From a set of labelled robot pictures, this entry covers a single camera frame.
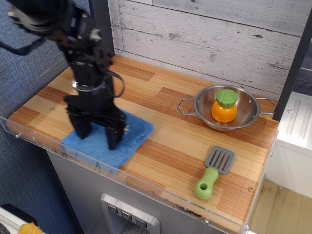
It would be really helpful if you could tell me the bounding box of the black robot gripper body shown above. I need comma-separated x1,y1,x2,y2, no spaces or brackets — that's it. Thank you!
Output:
64,75,127,134

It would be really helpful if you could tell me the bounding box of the steel colander bowl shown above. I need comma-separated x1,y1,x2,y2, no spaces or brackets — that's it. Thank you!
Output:
177,85,277,132

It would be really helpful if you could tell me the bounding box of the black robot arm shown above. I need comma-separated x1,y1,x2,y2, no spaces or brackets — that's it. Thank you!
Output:
1,0,127,150

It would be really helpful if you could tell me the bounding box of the clear acrylic table guard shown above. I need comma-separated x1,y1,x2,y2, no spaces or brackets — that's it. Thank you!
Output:
0,34,278,234

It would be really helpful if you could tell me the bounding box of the white side cabinet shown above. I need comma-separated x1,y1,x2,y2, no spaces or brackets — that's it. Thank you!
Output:
265,92,312,197

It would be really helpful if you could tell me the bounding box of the dark grey right post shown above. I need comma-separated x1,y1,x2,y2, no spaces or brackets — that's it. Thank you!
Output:
273,7,312,121

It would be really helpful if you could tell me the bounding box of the dark grey post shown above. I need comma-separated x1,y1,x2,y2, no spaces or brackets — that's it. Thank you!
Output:
273,7,312,121
88,0,115,57

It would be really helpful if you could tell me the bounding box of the silver dispenser button panel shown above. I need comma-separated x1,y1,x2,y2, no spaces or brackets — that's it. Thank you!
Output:
100,193,161,234

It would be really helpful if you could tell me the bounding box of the dark grey left post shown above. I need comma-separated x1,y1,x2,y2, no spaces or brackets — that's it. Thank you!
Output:
88,0,115,57

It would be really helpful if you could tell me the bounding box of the blue napkin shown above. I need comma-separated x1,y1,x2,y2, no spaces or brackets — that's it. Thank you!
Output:
61,111,154,168

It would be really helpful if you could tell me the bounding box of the orange toy carrot green top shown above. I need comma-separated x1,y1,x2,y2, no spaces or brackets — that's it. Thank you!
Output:
212,89,238,123

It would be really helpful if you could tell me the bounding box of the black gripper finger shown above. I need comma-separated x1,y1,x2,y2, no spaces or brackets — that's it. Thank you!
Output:
106,127,124,150
69,115,92,139

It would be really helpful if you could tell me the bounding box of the grey spatula green handle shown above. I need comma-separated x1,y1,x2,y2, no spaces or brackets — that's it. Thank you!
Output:
194,146,235,200

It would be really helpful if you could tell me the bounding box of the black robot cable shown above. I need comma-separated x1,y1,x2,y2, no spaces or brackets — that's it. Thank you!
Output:
0,36,47,56

